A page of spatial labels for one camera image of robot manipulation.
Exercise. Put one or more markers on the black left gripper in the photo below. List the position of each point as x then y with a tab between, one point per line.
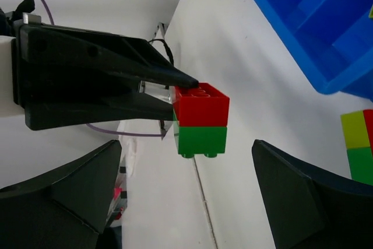
33	44

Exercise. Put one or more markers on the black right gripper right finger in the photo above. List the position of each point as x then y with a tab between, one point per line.
309	207

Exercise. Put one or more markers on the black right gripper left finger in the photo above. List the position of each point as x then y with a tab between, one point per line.
66	207

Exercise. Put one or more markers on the green rounded lego brick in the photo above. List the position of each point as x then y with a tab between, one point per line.
191	141

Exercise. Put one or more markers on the red long lego brick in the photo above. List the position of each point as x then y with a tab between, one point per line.
203	106

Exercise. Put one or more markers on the blue plastic sorting bin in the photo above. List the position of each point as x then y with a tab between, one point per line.
330	40

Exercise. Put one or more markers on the red lime green lego stack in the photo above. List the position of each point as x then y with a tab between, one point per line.
357	131

